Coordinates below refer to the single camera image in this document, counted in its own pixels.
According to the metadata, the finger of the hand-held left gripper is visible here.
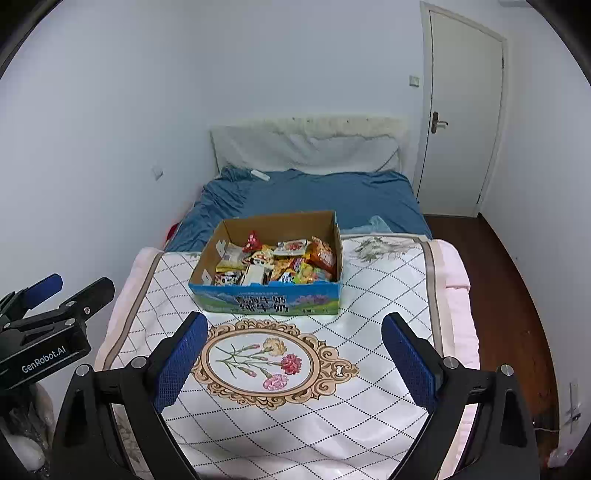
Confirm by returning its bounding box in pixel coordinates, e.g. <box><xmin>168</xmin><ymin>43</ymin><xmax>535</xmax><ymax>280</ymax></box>
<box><xmin>0</xmin><ymin>273</ymin><xmax>64</xmax><ymax>326</ymax></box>
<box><xmin>25</xmin><ymin>277</ymin><xmax>116</xmax><ymax>330</ymax></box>

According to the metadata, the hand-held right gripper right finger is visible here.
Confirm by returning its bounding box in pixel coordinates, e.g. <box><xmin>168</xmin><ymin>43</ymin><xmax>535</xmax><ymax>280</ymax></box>
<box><xmin>381</xmin><ymin>312</ymin><xmax>541</xmax><ymax>480</ymax></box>

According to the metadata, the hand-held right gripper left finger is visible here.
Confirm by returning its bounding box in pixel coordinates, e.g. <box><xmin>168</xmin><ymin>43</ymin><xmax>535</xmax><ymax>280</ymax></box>
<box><xmin>51</xmin><ymin>311</ymin><xmax>209</xmax><ymax>480</ymax></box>

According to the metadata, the blue green printed cardboard box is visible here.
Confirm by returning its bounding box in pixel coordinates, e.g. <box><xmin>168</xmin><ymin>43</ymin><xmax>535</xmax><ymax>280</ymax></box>
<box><xmin>188</xmin><ymin>210</ymin><xmax>343</xmax><ymax>316</ymax></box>

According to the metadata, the pile of assorted snacks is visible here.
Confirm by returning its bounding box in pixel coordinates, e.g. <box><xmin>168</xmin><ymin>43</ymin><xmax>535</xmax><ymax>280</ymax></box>
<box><xmin>215</xmin><ymin>231</ymin><xmax>338</xmax><ymax>287</ymax></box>

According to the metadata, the white quilted floral blanket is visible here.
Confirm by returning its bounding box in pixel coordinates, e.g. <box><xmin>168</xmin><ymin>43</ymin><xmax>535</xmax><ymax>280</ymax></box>
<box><xmin>92</xmin><ymin>240</ymin><xmax>481</xmax><ymax>480</ymax></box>
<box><xmin>95</xmin><ymin>234</ymin><xmax>444</xmax><ymax>480</ymax></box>

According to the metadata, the clear plastic bag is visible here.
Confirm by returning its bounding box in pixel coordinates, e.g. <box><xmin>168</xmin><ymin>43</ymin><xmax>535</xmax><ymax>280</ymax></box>
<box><xmin>0</xmin><ymin>383</ymin><xmax>58</xmax><ymax>472</ymax></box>

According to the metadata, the light blue plastic bag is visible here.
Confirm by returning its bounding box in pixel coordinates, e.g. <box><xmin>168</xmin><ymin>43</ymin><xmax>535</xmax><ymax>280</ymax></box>
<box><xmin>344</xmin><ymin>215</ymin><xmax>393</xmax><ymax>235</ymax></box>

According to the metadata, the blue bed sheet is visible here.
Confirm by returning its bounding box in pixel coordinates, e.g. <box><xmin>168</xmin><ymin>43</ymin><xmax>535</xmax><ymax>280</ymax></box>
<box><xmin>165</xmin><ymin>167</ymin><xmax>432</xmax><ymax>252</ymax></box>

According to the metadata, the white pillow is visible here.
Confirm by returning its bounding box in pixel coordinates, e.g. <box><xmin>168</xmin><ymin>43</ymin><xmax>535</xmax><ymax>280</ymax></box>
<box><xmin>210</xmin><ymin>115</ymin><xmax>409</xmax><ymax>176</ymax></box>

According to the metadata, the white door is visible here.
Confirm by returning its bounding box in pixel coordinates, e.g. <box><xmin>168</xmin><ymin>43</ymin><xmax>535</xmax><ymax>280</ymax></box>
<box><xmin>413</xmin><ymin>2</ymin><xmax>509</xmax><ymax>217</ymax></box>

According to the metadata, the white wall socket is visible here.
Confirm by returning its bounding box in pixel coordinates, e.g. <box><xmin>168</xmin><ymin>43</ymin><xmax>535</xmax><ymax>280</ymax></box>
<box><xmin>567</xmin><ymin>379</ymin><xmax>583</xmax><ymax>432</ymax></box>

